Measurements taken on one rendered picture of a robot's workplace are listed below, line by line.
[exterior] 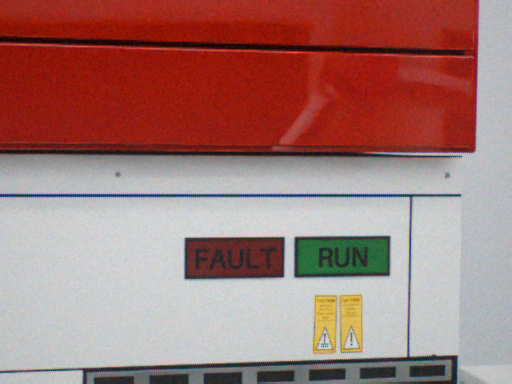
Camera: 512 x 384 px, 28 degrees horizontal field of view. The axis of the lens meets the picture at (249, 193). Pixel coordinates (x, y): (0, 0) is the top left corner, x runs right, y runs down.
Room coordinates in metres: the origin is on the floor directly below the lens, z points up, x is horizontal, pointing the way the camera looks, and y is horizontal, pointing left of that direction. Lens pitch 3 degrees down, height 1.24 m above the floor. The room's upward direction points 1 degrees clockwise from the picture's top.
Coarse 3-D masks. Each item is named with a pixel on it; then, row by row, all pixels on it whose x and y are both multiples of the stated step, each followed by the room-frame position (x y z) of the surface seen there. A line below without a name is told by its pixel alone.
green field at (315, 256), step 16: (304, 240) 1.21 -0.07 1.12; (320, 240) 1.21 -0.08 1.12; (336, 240) 1.22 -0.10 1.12; (352, 240) 1.22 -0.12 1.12; (368, 240) 1.22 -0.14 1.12; (384, 240) 1.23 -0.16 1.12; (304, 256) 1.21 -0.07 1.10; (320, 256) 1.21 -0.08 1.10; (336, 256) 1.22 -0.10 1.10; (352, 256) 1.22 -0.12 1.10; (368, 256) 1.22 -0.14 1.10; (384, 256) 1.23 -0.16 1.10; (304, 272) 1.21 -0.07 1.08; (320, 272) 1.21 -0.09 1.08; (336, 272) 1.22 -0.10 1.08; (352, 272) 1.22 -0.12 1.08; (368, 272) 1.22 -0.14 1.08; (384, 272) 1.23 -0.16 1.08
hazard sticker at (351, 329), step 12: (348, 300) 1.22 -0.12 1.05; (360, 300) 1.23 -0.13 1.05; (348, 312) 1.22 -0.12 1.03; (360, 312) 1.23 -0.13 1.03; (348, 324) 1.22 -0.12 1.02; (360, 324) 1.23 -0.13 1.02; (348, 336) 1.22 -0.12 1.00; (360, 336) 1.23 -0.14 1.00; (348, 348) 1.22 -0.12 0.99; (360, 348) 1.23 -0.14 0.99
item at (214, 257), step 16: (224, 240) 1.19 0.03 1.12; (240, 240) 1.19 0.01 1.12; (256, 240) 1.20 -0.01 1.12; (272, 240) 1.20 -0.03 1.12; (192, 256) 1.18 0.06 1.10; (208, 256) 1.19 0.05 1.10; (224, 256) 1.19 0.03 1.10; (240, 256) 1.19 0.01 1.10; (256, 256) 1.20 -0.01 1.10; (272, 256) 1.20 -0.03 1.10; (192, 272) 1.18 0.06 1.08; (208, 272) 1.19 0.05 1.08; (224, 272) 1.19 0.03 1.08; (240, 272) 1.19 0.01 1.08; (256, 272) 1.20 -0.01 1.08; (272, 272) 1.20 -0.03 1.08
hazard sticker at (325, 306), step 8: (320, 296) 1.22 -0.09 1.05; (328, 296) 1.22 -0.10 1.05; (336, 296) 1.22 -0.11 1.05; (320, 304) 1.22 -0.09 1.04; (328, 304) 1.22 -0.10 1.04; (336, 304) 1.22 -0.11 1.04; (320, 312) 1.22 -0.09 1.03; (328, 312) 1.22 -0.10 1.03; (336, 312) 1.22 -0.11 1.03; (320, 320) 1.22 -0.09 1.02; (328, 320) 1.22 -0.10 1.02; (320, 328) 1.22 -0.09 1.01; (328, 328) 1.22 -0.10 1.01; (320, 336) 1.22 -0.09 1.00; (328, 336) 1.22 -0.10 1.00; (320, 344) 1.22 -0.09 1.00; (328, 344) 1.22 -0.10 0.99; (320, 352) 1.22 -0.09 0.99; (328, 352) 1.22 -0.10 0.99
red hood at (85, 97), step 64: (0, 0) 1.09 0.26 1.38; (64, 0) 1.11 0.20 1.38; (128, 0) 1.12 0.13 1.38; (192, 0) 1.13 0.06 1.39; (256, 0) 1.15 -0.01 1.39; (320, 0) 1.16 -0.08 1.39; (384, 0) 1.18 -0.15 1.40; (448, 0) 1.19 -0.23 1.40; (0, 64) 1.09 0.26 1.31; (64, 64) 1.11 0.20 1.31; (128, 64) 1.12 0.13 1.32; (192, 64) 1.13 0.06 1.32; (256, 64) 1.15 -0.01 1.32; (320, 64) 1.16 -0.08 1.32; (384, 64) 1.18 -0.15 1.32; (448, 64) 1.19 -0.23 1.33; (0, 128) 1.09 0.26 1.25; (64, 128) 1.11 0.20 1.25; (128, 128) 1.12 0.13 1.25; (192, 128) 1.13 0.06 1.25; (256, 128) 1.15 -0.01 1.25; (320, 128) 1.16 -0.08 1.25; (384, 128) 1.18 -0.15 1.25; (448, 128) 1.19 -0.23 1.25
